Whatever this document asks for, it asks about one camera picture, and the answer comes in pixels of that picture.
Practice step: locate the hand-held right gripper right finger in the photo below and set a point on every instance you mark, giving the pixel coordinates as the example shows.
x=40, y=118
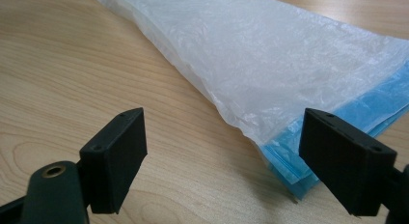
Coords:
x=347, y=162

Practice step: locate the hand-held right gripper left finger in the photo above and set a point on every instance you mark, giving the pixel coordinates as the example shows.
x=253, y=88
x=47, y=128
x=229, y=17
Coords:
x=112, y=159

